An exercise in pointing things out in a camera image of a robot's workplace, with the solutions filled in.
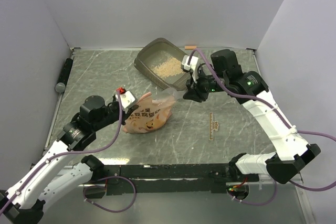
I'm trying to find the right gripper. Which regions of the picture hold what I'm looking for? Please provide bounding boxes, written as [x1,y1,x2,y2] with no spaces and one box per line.
[183,68,227,103]

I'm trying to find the pink cat litter bag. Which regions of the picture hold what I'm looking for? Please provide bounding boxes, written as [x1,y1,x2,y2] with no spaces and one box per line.
[122,92,176,134]

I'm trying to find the clear plastic scoop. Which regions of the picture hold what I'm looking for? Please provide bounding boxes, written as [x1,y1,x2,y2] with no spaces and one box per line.
[157,87,187,101]

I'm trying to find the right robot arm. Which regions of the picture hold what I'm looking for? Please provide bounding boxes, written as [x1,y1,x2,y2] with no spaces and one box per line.
[181,49,321,184]

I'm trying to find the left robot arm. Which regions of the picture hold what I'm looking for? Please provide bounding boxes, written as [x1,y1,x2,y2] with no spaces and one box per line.
[1,91,138,223]

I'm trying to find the clean litter granules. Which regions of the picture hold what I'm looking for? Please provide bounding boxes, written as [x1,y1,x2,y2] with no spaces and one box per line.
[153,58,184,79]

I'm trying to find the small orange block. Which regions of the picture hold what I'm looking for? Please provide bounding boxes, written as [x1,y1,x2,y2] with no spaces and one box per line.
[184,46,197,50]

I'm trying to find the black cylinder with grey cap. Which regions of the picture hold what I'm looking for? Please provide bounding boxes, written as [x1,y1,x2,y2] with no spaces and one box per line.
[55,58,73,93]

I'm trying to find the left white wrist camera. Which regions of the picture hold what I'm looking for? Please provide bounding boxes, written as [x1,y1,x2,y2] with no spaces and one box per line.
[114,87,138,112]

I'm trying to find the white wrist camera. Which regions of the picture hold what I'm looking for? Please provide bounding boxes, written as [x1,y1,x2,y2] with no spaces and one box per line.
[114,87,138,112]
[181,55,200,83]

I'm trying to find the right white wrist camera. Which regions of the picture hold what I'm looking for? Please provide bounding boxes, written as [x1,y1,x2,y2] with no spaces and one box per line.
[181,55,200,83]

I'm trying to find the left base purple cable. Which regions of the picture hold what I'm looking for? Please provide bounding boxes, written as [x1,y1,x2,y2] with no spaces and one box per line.
[82,175,137,212]

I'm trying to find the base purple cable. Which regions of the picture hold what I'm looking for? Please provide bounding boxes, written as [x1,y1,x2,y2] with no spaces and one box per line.
[82,175,137,212]
[227,176,276,205]

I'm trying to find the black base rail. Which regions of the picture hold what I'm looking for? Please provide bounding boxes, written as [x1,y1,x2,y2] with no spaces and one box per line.
[73,163,260,196]

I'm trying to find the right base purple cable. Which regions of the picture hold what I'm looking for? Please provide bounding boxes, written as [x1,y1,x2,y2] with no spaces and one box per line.
[227,176,276,205]

